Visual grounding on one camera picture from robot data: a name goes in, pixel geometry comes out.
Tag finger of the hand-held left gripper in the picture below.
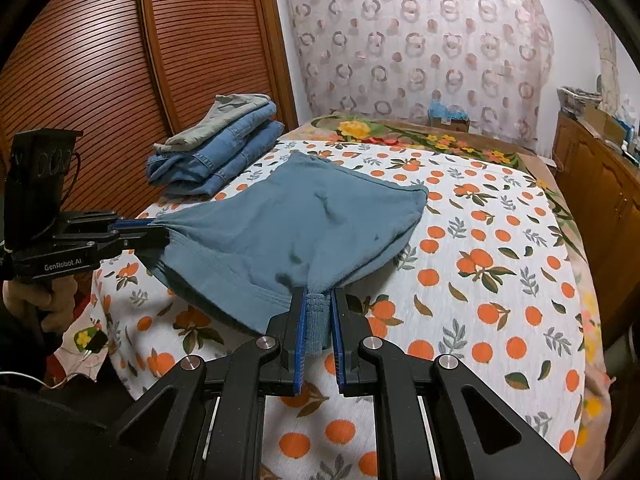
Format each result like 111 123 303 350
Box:
62 209 153 235
75 226 169 262

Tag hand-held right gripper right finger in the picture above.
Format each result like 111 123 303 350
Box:
330 287 577 480

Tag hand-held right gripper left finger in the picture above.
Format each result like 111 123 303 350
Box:
116 285 309 480

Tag teal blue pants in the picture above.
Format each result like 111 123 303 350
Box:
137 152 430 357

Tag folded grey pants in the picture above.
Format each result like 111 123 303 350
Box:
152 93 272 156

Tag person's left hand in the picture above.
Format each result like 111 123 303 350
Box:
2 276 79 334

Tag folded blue jeans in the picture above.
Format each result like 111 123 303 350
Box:
146 102 279 187
159 120 286 199

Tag brown slatted wardrobe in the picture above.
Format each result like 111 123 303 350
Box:
0 0 299 241

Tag orange print bed sheet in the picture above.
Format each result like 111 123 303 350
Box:
89 139 602 480

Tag floral blanket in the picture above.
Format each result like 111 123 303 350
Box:
299 112 617 463

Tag cardboard box with blue cloth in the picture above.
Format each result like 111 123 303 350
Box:
427 102 471 134

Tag wooden sideboard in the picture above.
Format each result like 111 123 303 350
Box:
551 109 640 332

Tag circle print curtain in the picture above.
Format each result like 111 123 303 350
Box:
274 0 557 157

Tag basket of papers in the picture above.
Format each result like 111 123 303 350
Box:
557 85 604 116

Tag open cardboard box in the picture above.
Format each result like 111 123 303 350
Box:
582 104 629 144

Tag beige window curtain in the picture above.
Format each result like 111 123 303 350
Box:
594 21 624 112

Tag white cable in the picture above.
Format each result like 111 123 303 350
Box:
0 347 97 391

